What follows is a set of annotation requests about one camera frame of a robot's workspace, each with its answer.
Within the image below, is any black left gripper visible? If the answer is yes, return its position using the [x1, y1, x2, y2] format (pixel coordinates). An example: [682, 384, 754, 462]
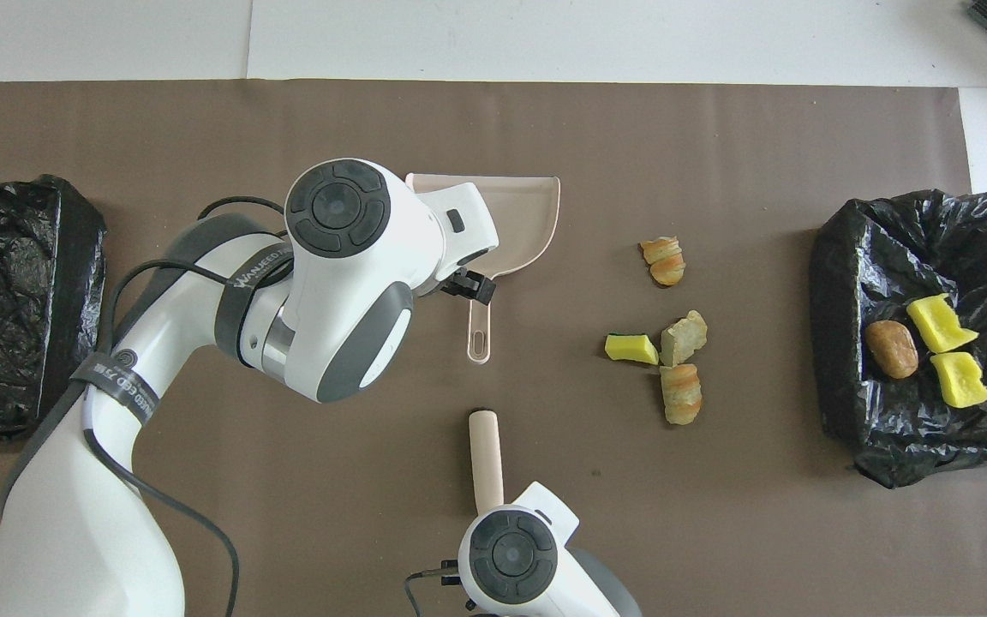
[440, 267, 495, 306]

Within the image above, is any beige plastic dustpan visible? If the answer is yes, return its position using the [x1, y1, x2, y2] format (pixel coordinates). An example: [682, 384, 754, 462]
[405, 174, 562, 365]

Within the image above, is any beige brush with black bristles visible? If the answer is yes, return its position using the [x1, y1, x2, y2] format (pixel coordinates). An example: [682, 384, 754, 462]
[469, 410, 505, 509]

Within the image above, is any yellow sponge with green pad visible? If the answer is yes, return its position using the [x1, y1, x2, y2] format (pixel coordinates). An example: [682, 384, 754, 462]
[604, 333, 660, 367]

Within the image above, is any short striped croissant piece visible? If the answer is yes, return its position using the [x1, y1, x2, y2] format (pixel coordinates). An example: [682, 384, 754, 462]
[640, 237, 686, 288]

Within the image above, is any pale toast chunk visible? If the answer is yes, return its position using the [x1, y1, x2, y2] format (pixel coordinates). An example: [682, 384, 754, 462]
[661, 310, 709, 368]

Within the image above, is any long striped croissant piece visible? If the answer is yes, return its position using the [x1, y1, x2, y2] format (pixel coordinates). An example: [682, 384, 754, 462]
[661, 364, 703, 426]

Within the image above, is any brown bread roll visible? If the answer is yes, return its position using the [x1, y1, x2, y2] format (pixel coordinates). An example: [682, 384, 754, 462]
[866, 320, 920, 380]

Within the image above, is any wedge yellow sponge piece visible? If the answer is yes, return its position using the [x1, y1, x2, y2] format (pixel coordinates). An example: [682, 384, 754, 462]
[906, 293, 980, 354]

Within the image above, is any notched yellow sponge piece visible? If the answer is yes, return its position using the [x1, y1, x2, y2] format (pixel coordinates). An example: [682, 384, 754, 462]
[930, 351, 987, 409]

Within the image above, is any crumpled black bagged bin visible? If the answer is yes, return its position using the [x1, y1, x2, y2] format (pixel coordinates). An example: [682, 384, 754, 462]
[809, 189, 987, 489]

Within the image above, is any brown paper table mat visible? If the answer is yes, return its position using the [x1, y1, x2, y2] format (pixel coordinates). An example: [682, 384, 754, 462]
[0, 80, 987, 617]

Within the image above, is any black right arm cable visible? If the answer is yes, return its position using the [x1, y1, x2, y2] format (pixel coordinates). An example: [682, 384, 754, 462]
[404, 561, 460, 617]

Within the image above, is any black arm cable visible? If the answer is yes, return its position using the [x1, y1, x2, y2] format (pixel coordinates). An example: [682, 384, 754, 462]
[82, 195, 290, 617]
[404, 561, 460, 617]

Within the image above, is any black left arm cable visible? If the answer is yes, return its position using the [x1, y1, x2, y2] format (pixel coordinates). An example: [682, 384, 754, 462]
[82, 195, 290, 617]

